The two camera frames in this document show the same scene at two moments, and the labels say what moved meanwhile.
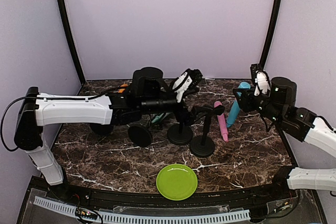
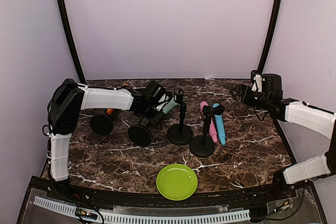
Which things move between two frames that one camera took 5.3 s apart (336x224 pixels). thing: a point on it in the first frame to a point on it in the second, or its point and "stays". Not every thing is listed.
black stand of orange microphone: x=101 y=129 stays
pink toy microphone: x=222 y=123 to x=212 y=129
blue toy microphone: x=235 y=109 to x=220 y=127
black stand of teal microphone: x=139 y=136 stays
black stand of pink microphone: x=179 y=135 stays
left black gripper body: x=181 y=114 to x=151 y=118
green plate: x=176 y=182 stays
